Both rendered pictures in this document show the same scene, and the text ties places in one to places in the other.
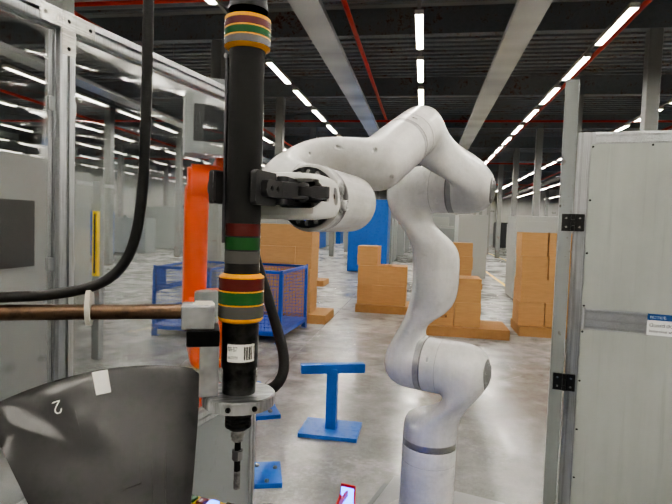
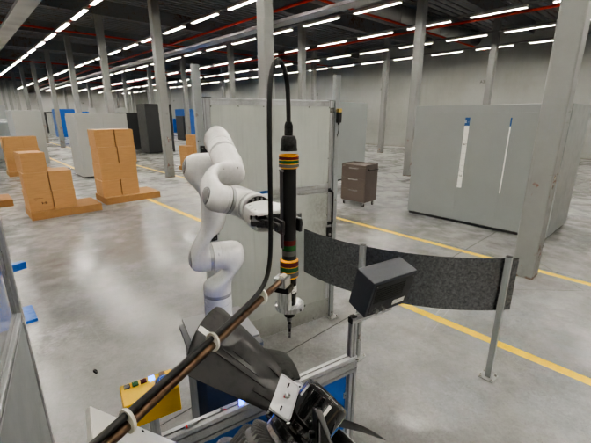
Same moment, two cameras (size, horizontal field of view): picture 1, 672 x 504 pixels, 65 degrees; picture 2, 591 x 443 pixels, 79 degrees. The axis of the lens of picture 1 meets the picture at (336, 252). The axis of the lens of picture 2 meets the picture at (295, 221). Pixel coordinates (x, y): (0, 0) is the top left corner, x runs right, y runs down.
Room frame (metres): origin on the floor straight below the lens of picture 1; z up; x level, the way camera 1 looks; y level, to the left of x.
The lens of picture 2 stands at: (0.02, 0.70, 1.88)
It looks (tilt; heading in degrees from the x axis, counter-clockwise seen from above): 16 degrees down; 308
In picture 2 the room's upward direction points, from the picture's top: straight up
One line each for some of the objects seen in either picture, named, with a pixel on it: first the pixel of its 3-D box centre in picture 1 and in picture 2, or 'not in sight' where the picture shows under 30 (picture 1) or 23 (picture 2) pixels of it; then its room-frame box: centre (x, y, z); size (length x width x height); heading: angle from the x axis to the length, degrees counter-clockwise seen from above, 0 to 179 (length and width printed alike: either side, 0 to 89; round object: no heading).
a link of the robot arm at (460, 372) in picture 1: (446, 393); (223, 267); (1.14, -0.25, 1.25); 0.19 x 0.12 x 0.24; 61
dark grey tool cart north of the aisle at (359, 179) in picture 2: not in sight; (360, 184); (3.62, -6.28, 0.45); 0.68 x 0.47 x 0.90; 174
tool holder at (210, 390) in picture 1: (229, 354); (288, 290); (0.50, 0.10, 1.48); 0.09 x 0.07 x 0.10; 104
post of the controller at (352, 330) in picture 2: not in sight; (352, 336); (0.65, -0.53, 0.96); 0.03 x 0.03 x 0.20; 69
